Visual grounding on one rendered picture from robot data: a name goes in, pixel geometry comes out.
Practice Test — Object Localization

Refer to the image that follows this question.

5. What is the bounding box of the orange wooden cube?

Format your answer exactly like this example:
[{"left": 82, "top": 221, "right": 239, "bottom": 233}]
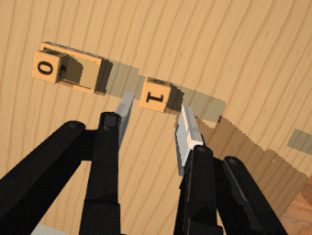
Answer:
[
  {"left": 139, "top": 77, "right": 172, "bottom": 113},
  {"left": 32, "top": 49, "right": 70, "bottom": 84}
]

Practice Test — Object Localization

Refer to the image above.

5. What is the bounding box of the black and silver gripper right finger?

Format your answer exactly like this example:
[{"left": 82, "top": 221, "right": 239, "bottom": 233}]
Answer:
[{"left": 173, "top": 105, "right": 288, "bottom": 235}]

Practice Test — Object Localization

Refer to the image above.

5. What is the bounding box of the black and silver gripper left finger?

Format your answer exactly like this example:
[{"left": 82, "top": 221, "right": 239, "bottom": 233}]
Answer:
[{"left": 0, "top": 91, "right": 135, "bottom": 235}]

